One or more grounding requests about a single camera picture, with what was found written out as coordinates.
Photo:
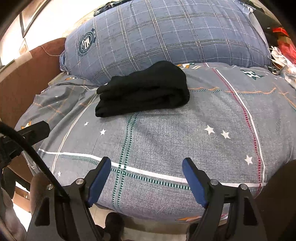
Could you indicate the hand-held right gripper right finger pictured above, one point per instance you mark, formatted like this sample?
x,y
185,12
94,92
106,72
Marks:
x,y
194,180

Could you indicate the framed wall picture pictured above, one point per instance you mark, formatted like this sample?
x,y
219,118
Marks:
x,y
27,20

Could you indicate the black pants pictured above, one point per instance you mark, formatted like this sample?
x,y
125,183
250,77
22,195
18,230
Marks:
x,y
143,92

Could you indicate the brown headboard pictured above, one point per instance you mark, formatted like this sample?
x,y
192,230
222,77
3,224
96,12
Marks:
x,y
27,76

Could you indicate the grey printed bed cover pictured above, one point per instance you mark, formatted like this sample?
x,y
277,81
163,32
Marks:
x,y
173,139

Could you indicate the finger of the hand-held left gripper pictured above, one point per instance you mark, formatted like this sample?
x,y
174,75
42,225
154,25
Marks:
x,y
34,132

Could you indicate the blue plaid pillow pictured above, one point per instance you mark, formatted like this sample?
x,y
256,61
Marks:
x,y
161,34

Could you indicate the black bag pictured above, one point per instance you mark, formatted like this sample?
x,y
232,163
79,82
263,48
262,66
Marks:
x,y
266,20

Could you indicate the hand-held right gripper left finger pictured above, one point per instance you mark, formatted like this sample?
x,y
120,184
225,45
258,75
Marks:
x,y
100,180

